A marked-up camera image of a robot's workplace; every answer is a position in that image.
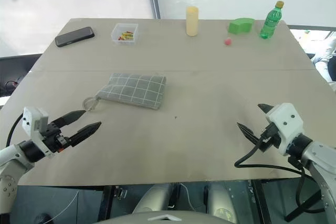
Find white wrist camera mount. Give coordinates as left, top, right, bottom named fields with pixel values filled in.
left=265, top=102, right=305, bottom=156
left=22, top=106, right=54, bottom=159

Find grey robot torso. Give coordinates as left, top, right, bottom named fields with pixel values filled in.
left=97, top=210, right=236, bottom=224

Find clear plastic box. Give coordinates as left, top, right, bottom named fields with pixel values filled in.
left=110, top=23, right=139, bottom=45

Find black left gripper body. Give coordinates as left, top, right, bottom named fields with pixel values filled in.
left=39, top=122, right=72, bottom=154

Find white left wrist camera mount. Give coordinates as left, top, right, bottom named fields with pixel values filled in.
left=22, top=106, right=54, bottom=159

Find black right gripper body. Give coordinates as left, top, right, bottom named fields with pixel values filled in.
left=259, top=124, right=281, bottom=153

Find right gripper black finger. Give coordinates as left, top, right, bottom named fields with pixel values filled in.
left=237, top=122, right=261, bottom=146
left=258, top=103, right=275, bottom=116

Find person in white clothes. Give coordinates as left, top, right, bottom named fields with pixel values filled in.
left=311, top=31, right=336, bottom=83

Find green plastic bottle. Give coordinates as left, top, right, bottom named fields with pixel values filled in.
left=260, top=0, right=285, bottom=40

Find green curved block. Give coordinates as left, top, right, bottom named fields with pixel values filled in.
left=228, top=17, right=256, bottom=35

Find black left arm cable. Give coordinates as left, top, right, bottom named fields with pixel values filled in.
left=6, top=112, right=25, bottom=148

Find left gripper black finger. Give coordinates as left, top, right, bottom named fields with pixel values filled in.
left=54, top=110, right=88, bottom=130
left=68, top=121, right=102, bottom=148

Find grey rounded shape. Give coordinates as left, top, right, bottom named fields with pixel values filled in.
left=132, top=183, right=174, bottom=215
left=205, top=182, right=238, bottom=224

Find yellow cylinder block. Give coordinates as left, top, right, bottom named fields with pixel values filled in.
left=185, top=6, right=200, bottom=37

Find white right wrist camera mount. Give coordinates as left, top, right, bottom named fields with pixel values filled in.
left=265, top=102, right=305, bottom=156

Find colourful small clips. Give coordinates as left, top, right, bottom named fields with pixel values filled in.
left=118, top=30, right=135, bottom=42

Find dark side desk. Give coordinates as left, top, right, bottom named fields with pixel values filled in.
left=0, top=53, right=42, bottom=98

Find black smartphone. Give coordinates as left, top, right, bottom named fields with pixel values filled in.
left=54, top=26, right=96, bottom=48

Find black table leg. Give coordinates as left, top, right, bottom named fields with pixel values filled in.
left=285, top=195, right=324, bottom=222

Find grey checked fabric pouch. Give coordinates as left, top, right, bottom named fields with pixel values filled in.
left=83, top=72, right=167, bottom=112

